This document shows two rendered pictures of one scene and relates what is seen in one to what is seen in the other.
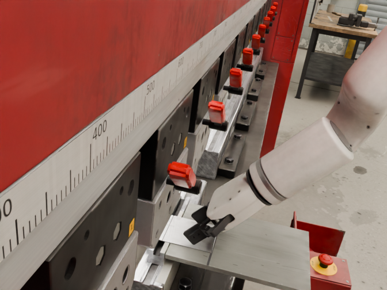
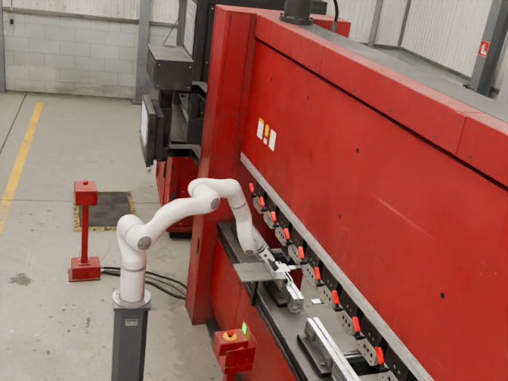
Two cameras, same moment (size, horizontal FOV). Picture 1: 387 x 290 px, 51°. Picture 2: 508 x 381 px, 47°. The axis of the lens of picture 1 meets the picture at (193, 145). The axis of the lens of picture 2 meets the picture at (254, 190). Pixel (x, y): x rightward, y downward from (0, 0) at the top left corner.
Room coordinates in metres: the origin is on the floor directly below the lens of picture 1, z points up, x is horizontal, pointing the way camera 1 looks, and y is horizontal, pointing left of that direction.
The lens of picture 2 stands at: (3.04, -1.73, 2.72)
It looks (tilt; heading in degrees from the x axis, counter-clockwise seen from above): 23 degrees down; 148
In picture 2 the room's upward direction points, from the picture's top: 8 degrees clockwise
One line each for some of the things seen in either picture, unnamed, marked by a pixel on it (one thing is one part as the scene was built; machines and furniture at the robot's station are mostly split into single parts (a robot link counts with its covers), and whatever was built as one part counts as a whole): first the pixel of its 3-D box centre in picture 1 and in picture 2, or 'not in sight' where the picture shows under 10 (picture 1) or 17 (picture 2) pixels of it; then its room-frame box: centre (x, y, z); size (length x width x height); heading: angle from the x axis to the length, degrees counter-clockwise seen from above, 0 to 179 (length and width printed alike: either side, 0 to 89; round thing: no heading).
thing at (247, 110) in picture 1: (246, 114); not in sight; (1.65, -0.21, 0.89); 0.30 x 0.05 x 0.03; 170
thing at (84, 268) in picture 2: not in sight; (85, 230); (-1.12, -0.65, 0.41); 0.25 x 0.20 x 0.83; 80
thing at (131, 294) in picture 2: not in sight; (132, 281); (0.68, -0.88, 1.09); 0.19 x 0.19 x 0.18
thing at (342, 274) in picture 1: (315, 262); (233, 346); (0.92, -0.39, 0.75); 0.20 x 0.16 x 0.18; 172
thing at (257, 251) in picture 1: (242, 244); (258, 271); (0.64, -0.12, 1.00); 0.26 x 0.18 x 0.01; 80
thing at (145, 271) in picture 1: (173, 237); (284, 286); (0.72, 0.01, 0.92); 0.39 x 0.06 x 0.10; 170
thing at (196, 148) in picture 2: not in sight; (189, 158); (-0.66, -0.02, 1.18); 0.40 x 0.24 x 0.07; 170
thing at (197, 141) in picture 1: (182, 110); (288, 227); (0.65, 0.03, 1.26); 0.15 x 0.09 x 0.17; 170
